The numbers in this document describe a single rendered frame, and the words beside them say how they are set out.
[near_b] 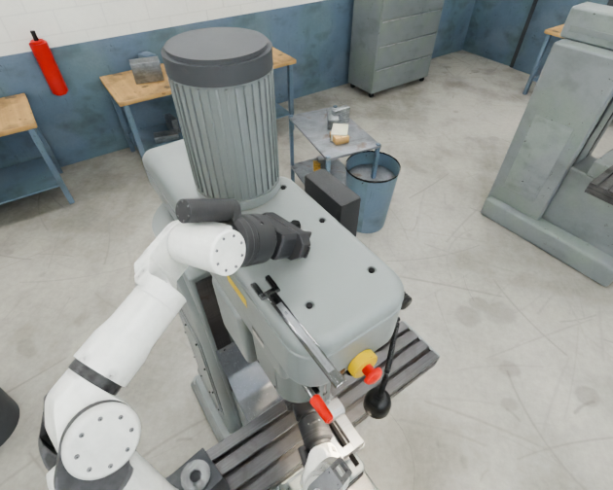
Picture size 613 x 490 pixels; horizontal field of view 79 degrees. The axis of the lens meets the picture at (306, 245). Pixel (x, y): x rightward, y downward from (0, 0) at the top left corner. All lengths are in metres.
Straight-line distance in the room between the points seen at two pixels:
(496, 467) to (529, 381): 0.65
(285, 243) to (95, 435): 0.37
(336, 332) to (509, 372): 2.46
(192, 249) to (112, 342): 0.15
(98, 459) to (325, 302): 0.39
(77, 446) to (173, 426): 2.21
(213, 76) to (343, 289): 0.43
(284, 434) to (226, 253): 1.18
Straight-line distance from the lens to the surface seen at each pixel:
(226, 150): 0.77
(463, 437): 2.73
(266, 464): 1.57
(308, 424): 1.23
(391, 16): 5.85
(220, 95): 0.72
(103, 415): 0.49
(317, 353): 0.61
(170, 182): 1.24
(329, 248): 0.76
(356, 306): 0.67
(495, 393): 2.92
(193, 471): 1.40
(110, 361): 0.51
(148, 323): 0.52
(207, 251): 0.51
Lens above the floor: 2.43
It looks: 45 degrees down
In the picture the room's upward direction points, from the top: straight up
